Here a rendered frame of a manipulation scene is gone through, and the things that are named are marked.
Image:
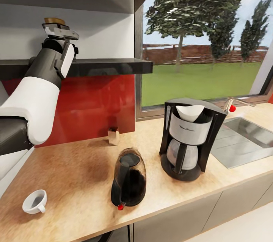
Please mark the paper coffee filter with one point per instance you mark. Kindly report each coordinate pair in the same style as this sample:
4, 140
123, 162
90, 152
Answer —
190, 113

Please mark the fridge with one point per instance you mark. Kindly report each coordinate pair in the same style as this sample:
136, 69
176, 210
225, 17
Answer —
6, 181

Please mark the coffee maker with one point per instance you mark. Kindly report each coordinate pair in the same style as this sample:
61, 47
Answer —
185, 146

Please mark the bottle of coffee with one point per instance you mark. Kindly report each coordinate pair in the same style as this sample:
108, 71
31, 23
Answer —
51, 23

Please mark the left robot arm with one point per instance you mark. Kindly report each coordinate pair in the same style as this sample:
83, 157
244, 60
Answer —
26, 117

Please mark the coffee cup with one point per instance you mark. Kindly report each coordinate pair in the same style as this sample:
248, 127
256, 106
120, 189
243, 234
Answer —
35, 202

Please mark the electric kettle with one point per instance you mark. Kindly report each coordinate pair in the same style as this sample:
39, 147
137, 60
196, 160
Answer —
129, 184

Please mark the countertop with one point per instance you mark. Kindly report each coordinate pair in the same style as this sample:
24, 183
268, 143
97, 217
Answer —
78, 178

